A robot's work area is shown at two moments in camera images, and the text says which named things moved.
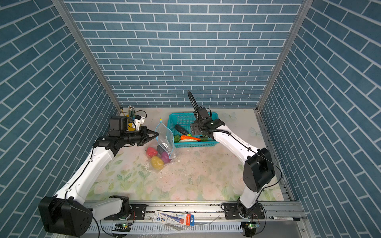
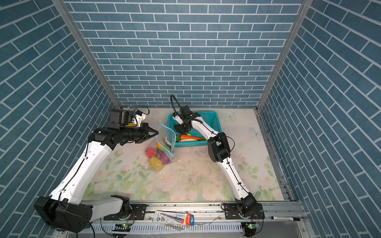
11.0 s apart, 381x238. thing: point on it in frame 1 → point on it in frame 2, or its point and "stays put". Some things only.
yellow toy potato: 157,162 stays put
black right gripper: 194,127 → 179,129
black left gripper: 144,132 stays put
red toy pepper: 151,151 stays put
